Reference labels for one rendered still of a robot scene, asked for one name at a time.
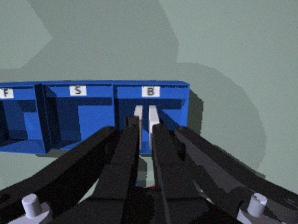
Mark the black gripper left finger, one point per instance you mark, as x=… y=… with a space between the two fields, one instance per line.
x=63 y=183

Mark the blue rack of three bins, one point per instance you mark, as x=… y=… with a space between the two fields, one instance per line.
x=68 y=112

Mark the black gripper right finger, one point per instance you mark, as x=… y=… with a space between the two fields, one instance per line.
x=228 y=184

